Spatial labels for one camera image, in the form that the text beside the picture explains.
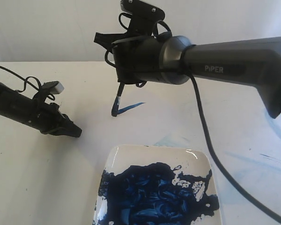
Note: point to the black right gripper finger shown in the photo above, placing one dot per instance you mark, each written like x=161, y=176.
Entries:
x=109, y=40

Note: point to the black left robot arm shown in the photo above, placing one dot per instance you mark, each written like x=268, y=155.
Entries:
x=11, y=102

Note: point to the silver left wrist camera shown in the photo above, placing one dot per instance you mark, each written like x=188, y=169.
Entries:
x=54, y=87

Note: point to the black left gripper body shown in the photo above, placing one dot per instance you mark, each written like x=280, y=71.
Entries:
x=42, y=117

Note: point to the white paper sheet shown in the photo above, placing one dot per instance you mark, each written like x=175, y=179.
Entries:
x=152, y=118

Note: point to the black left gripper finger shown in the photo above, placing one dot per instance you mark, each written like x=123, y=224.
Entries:
x=68, y=128
x=58, y=132

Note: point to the black paintbrush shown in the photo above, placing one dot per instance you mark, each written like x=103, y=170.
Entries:
x=114, y=110

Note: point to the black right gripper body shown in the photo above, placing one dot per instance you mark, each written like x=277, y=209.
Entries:
x=137, y=57

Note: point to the white square paint plate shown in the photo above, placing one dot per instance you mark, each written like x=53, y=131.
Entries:
x=149, y=185

